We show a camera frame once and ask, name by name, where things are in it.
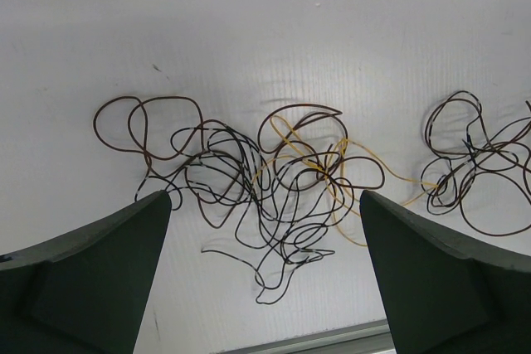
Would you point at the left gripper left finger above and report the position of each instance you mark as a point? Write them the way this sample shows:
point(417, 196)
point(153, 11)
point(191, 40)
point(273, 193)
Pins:
point(84, 291)

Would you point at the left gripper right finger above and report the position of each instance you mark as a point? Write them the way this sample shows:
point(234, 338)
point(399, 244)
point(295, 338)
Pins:
point(444, 291)

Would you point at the aluminium mounting rail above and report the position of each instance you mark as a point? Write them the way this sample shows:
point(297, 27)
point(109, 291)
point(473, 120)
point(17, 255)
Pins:
point(369, 337)

